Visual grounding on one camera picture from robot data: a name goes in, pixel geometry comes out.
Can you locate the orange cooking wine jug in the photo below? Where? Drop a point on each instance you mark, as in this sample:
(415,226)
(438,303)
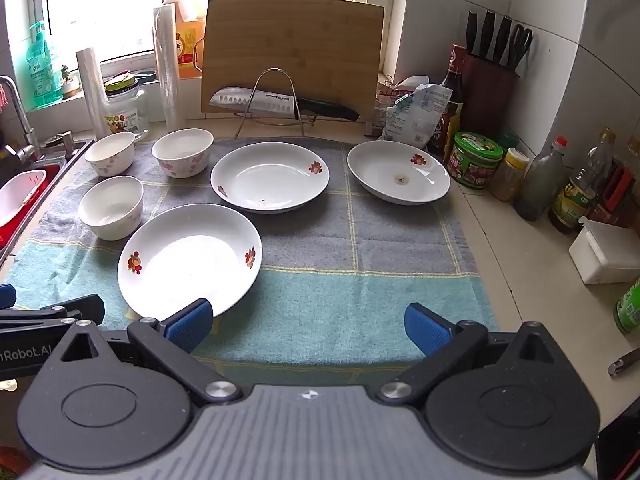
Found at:
(190,35)

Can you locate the white floral bowl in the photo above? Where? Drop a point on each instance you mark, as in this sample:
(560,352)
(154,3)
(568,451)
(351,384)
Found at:
(110,152)
(182,152)
(110,205)

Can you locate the yellow label oil bottle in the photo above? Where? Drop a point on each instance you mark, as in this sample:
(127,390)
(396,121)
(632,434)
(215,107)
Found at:
(575,200)

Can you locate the red cap clear bottle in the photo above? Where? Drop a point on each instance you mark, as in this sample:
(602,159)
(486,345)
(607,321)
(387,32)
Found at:
(537,185)

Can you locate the bamboo cutting board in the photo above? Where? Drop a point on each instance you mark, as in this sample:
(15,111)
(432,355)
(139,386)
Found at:
(300,45)

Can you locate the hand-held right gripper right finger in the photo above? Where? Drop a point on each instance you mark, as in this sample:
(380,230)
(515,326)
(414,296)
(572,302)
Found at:
(425,327)

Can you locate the dark red knife block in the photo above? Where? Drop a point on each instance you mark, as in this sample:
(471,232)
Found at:
(487,95)

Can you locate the red label bottle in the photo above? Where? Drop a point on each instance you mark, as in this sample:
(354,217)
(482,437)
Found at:
(620,185)

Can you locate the small potted plant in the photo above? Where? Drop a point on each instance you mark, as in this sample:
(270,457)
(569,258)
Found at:
(69,85)

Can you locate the white plastic box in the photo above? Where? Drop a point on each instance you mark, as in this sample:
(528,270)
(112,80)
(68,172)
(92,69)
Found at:
(605,255)

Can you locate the white and blue bag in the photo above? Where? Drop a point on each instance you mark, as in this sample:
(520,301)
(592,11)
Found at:
(415,110)

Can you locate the small plastic wrap roll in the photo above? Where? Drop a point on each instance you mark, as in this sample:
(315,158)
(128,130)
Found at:
(92,95)

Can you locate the green dish soap bottle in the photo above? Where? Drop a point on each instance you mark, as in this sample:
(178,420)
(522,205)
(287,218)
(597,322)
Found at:
(42,70)

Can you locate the steel faucet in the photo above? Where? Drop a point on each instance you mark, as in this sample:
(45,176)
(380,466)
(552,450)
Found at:
(17,115)

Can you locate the black kitchen scissors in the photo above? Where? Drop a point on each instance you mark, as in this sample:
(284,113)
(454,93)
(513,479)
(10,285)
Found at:
(520,42)

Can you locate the window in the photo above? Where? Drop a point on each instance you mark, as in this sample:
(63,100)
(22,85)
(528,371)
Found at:
(125,0)

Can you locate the green round tin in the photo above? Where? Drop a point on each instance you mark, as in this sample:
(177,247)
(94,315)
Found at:
(475,160)

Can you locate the steel sink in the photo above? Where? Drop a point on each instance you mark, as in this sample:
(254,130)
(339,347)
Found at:
(75,152)

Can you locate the grey and teal checked towel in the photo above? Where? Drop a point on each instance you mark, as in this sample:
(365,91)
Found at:
(325,260)

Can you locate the white colander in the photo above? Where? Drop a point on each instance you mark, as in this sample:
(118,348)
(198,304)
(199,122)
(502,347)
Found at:
(20,195)

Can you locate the clear glass jar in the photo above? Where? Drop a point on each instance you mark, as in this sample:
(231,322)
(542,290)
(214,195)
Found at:
(125,110)

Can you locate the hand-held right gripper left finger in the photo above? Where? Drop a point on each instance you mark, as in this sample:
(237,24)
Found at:
(190,322)

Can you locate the dark soy sauce bottle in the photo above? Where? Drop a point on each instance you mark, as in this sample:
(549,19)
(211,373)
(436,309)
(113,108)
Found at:
(452,85)

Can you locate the green label jar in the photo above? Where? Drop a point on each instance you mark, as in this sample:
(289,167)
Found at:
(630,310)

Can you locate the small metal tool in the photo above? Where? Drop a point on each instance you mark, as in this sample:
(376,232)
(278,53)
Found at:
(622,362)

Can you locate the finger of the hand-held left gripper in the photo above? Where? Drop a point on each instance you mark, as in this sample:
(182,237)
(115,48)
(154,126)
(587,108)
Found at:
(6,296)

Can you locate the large plastic wrap roll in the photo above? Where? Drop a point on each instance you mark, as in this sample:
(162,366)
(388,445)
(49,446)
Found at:
(167,70)

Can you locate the red and white bag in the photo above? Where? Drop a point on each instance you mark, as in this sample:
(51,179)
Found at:
(387,97)

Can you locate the yellow lid spice jar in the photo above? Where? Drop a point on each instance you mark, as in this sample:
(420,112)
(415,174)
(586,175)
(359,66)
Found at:
(507,180)

